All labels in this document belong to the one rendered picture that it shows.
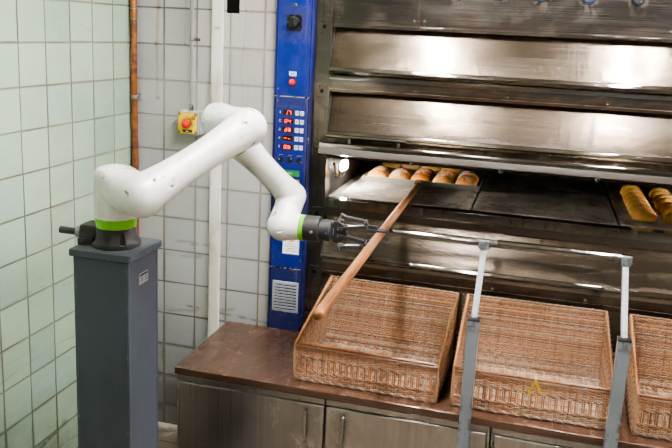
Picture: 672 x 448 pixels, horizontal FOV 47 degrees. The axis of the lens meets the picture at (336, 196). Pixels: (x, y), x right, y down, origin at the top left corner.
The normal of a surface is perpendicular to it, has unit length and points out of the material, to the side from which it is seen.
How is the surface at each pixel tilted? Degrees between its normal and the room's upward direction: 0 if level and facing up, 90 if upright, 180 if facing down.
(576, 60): 70
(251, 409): 90
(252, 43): 90
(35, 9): 90
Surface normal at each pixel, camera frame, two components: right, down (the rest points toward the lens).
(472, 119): -0.23, -0.15
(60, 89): 0.96, 0.10
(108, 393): -0.26, 0.19
